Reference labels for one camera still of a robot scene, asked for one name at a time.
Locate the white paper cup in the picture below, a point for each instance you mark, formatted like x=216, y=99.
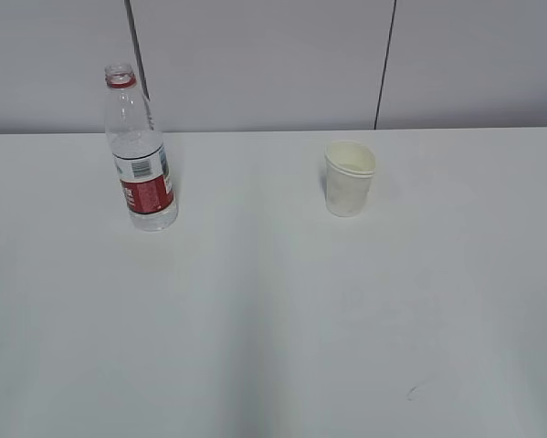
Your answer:
x=350, y=167

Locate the clear water bottle red label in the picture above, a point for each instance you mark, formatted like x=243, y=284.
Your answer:
x=138, y=151

